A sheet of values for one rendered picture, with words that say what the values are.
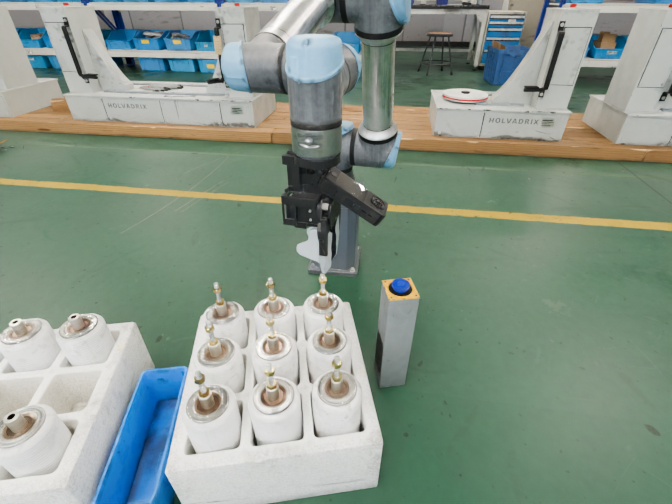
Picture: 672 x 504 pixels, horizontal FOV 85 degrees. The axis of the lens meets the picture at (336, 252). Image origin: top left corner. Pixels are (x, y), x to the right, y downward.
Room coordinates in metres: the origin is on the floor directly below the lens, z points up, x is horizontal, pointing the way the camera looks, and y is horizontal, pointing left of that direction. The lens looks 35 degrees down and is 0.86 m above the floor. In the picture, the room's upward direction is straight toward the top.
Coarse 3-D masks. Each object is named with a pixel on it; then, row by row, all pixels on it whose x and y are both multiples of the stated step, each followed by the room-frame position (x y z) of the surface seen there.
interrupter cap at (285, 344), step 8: (264, 336) 0.55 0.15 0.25; (280, 336) 0.55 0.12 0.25; (256, 344) 0.53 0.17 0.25; (264, 344) 0.53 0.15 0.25; (280, 344) 0.53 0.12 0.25; (288, 344) 0.53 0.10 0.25; (256, 352) 0.51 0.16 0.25; (264, 352) 0.51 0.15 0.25; (272, 352) 0.51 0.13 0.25; (280, 352) 0.51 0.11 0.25; (288, 352) 0.51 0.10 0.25; (272, 360) 0.49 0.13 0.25
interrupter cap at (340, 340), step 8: (336, 328) 0.57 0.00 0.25; (312, 336) 0.55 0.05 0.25; (320, 336) 0.55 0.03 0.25; (336, 336) 0.55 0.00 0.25; (344, 336) 0.55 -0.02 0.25; (312, 344) 0.53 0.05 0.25; (320, 344) 0.53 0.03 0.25; (336, 344) 0.53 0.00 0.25; (344, 344) 0.53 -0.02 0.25; (320, 352) 0.51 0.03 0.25; (328, 352) 0.51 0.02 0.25; (336, 352) 0.51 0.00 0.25
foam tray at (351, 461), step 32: (352, 320) 0.67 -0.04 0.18; (352, 352) 0.57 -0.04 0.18; (192, 384) 0.48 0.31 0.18; (256, 384) 0.52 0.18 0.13; (192, 448) 0.37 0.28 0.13; (256, 448) 0.35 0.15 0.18; (288, 448) 0.35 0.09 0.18; (320, 448) 0.35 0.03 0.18; (352, 448) 0.35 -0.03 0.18; (192, 480) 0.31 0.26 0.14; (224, 480) 0.32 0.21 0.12; (256, 480) 0.33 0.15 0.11; (288, 480) 0.33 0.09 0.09; (320, 480) 0.34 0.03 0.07; (352, 480) 0.35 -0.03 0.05
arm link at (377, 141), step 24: (360, 0) 0.96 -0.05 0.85; (384, 0) 0.95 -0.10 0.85; (408, 0) 0.99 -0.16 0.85; (360, 24) 0.99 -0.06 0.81; (384, 24) 0.97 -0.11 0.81; (384, 48) 1.00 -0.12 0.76; (384, 72) 1.02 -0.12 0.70; (384, 96) 1.04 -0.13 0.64; (384, 120) 1.07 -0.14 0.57; (360, 144) 1.10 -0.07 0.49; (384, 144) 1.07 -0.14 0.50
